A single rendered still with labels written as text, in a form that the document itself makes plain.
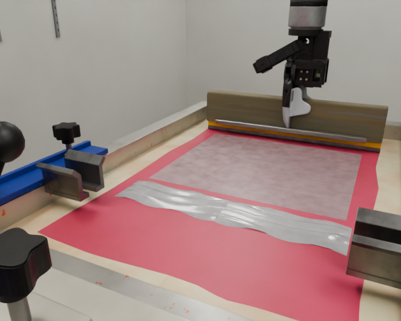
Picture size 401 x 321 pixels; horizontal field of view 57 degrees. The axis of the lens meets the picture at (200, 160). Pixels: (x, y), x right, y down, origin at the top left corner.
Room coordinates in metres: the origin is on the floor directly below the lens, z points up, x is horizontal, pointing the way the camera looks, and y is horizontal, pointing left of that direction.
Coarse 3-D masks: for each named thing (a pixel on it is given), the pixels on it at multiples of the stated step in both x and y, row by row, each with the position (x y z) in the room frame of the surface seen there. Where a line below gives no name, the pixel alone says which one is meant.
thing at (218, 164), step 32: (160, 160) 0.70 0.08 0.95; (192, 160) 0.70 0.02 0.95; (224, 160) 0.70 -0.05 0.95; (256, 160) 0.70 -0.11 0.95; (224, 192) 0.56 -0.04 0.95; (64, 224) 0.46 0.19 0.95; (96, 224) 0.46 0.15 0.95; (128, 224) 0.46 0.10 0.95; (160, 224) 0.46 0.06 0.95; (192, 224) 0.46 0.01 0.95; (128, 256) 0.38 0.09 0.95; (160, 256) 0.38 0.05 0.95
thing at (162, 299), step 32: (160, 128) 0.81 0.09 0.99; (384, 128) 0.84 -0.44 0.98; (128, 160) 0.70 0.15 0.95; (32, 192) 0.49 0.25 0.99; (0, 224) 0.44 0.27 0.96; (64, 256) 0.33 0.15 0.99; (128, 288) 0.28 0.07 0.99; (160, 288) 0.28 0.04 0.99; (192, 320) 0.24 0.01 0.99; (224, 320) 0.24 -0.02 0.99
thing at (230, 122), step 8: (216, 120) 0.89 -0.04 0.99; (224, 120) 0.88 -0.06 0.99; (232, 120) 0.88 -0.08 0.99; (256, 128) 0.84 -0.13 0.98; (264, 128) 0.83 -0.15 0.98; (272, 128) 0.82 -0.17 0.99; (280, 128) 0.82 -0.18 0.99; (288, 128) 0.81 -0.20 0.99; (296, 128) 0.81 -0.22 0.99; (320, 136) 0.78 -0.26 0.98; (328, 136) 0.77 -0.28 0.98; (336, 136) 0.76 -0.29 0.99; (344, 136) 0.76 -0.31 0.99; (352, 136) 0.75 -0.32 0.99; (360, 136) 0.75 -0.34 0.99
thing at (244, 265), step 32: (288, 160) 0.70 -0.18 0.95; (320, 160) 0.70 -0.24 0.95; (352, 160) 0.70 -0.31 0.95; (256, 192) 0.56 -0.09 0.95; (288, 192) 0.56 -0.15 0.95; (320, 192) 0.56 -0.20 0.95; (352, 192) 0.56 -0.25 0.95; (352, 224) 0.46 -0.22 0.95; (192, 256) 0.38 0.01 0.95; (224, 256) 0.38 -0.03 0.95; (256, 256) 0.38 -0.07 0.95; (288, 256) 0.38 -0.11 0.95; (320, 256) 0.38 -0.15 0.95; (224, 288) 0.32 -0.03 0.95; (256, 288) 0.32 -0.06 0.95; (288, 288) 0.32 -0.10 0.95; (320, 288) 0.32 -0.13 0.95; (352, 288) 0.32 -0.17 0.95; (320, 320) 0.28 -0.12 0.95; (352, 320) 0.28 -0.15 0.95
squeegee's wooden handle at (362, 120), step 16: (208, 96) 0.91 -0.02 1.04; (224, 96) 0.89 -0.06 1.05; (240, 96) 0.88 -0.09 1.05; (256, 96) 0.86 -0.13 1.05; (272, 96) 0.85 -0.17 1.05; (208, 112) 0.91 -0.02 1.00; (224, 112) 0.89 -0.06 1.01; (240, 112) 0.87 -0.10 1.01; (256, 112) 0.86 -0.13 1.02; (272, 112) 0.84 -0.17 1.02; (320, 112) 0.79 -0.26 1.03; (336, 112) 0.78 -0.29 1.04; (352, 112) 0.76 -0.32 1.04; (368, 112) 0.75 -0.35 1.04; (384, 112) 0.74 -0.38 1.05; (304, 128) 0.81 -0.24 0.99; (320, 128) 0.79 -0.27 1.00; (336, 128) 0.78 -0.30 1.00; (352, 128) 0.76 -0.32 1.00; (368, 128) 0.75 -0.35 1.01
